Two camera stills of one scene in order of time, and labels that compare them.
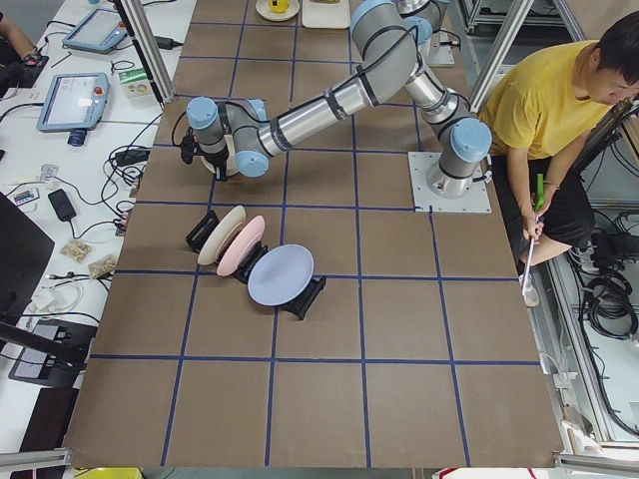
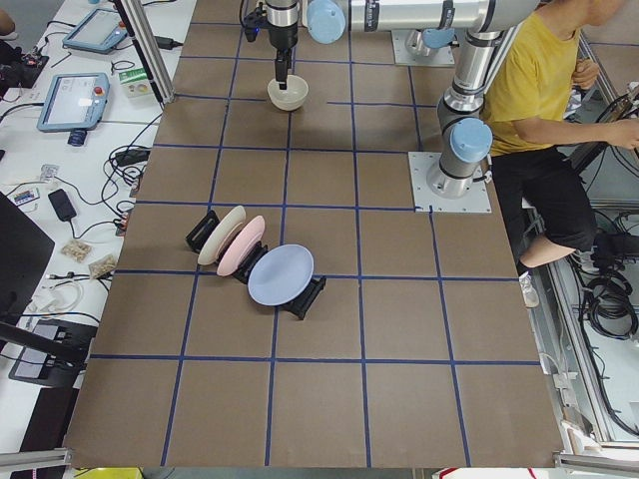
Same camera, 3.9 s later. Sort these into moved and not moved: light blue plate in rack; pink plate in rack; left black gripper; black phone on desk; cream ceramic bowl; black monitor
Moved: left black gripper; cream ceramic bowl
Not moved: pink plate in rack; black phone on desk; black monitor; light blue plate in rack
